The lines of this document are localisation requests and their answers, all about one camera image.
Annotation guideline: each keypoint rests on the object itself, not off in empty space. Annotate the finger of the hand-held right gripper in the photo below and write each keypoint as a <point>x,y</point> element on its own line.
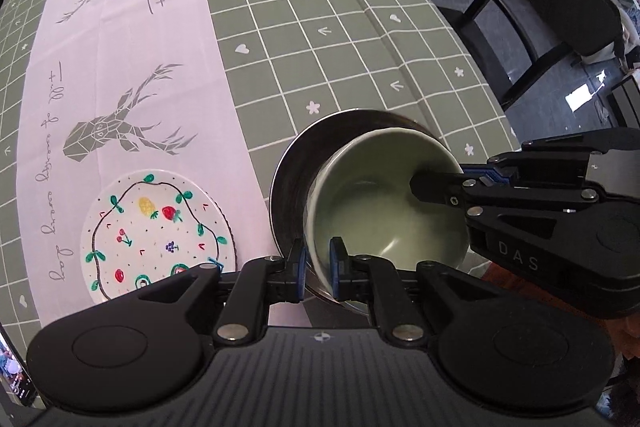
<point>435,187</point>
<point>500,173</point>

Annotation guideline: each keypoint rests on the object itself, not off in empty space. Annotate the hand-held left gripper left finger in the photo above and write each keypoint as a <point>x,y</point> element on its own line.
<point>300,268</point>

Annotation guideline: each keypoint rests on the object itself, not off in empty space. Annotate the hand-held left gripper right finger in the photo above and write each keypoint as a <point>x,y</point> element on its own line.
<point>334,268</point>

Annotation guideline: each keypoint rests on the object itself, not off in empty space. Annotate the green ceramic bowl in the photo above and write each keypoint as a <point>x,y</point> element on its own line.
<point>380,207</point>

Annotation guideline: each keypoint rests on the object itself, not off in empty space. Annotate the dark metal plate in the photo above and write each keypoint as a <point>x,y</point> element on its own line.
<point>295,187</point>

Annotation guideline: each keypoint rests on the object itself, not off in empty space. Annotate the white fruit painted plate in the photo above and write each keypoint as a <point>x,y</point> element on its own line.
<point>150,237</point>

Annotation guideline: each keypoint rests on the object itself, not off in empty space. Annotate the green grid tablecloth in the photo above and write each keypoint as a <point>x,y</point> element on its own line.
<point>350,32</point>

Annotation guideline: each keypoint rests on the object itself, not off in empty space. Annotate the white deer print table runner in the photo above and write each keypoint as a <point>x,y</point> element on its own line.
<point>175,57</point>

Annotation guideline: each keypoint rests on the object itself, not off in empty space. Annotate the smartphone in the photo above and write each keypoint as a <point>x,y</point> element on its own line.
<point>15,372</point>

